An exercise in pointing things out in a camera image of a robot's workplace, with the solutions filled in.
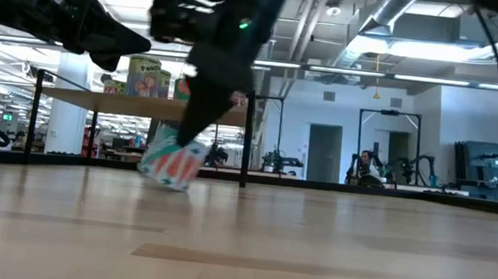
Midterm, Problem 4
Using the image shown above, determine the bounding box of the white building column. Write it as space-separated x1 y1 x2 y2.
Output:
44 52 95 158

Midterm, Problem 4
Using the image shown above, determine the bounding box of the person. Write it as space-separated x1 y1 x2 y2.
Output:
359 148 386 180

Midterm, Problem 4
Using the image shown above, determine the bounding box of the long ceiling light strip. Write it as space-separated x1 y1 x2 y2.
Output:
392 74 472 87

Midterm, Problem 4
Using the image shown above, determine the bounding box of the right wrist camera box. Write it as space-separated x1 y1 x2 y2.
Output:
144 0 210 48

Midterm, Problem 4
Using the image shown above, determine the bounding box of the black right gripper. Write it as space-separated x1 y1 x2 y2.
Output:
176 0 273 154

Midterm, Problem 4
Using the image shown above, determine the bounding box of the potted green plant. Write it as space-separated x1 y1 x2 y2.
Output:
261 147 280 174

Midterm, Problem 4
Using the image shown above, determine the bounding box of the small green pink can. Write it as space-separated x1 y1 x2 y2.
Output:
102 78 128 97

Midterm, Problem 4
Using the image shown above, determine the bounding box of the black dome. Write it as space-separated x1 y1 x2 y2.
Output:
358 173 387 190

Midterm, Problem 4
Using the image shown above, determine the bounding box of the grey door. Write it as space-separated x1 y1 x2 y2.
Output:
305 123 344 184
385 131 412 173

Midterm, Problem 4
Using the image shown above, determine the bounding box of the black metal frame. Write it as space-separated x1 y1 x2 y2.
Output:
249 93 286 163
354 107 424 174

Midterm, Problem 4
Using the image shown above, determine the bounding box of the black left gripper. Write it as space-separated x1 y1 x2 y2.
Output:
12 0 154 76

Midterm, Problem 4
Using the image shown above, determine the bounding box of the yellow hanging pendant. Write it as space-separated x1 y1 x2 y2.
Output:
371 54 384 100

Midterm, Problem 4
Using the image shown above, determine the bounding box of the black aluminium rig frame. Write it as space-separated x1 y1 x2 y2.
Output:
0 148 498 217

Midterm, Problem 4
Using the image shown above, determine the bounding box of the silver ventilation duct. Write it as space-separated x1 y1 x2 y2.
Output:
357 0 425 39

